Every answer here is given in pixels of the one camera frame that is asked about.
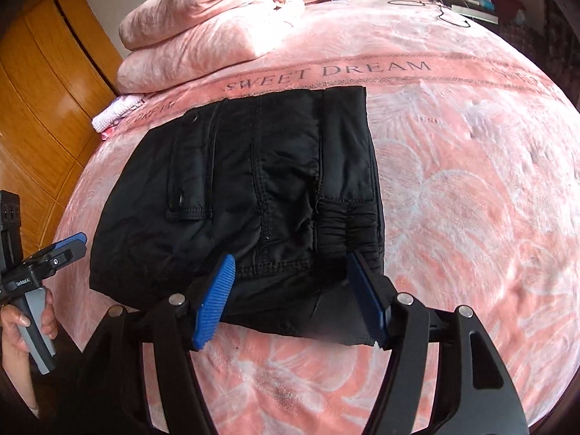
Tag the wooden wardrobe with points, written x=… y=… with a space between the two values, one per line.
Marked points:
x=58 y=69

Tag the pink pillow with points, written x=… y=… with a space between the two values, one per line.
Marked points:
x=204 y=4
x=233 y=37

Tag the black padded pants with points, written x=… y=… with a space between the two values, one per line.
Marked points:
x=285 y=182

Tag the person left hand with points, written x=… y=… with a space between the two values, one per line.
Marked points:
x=13 y=345

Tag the pink floral bed blanket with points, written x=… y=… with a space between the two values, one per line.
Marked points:
x=478 y=156

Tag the white pink folded towel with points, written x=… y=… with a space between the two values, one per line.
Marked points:
x=117 y=109

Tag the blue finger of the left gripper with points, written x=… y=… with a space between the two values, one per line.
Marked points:
x=76 y=237

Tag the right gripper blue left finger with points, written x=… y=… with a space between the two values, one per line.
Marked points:
x=208 y=299

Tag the cluttered side table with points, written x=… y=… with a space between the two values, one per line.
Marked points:
x=477 y=10

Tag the dark red cloth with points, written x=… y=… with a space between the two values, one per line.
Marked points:
x=508 y=10

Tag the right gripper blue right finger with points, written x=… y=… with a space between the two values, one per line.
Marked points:
x=370 y=296

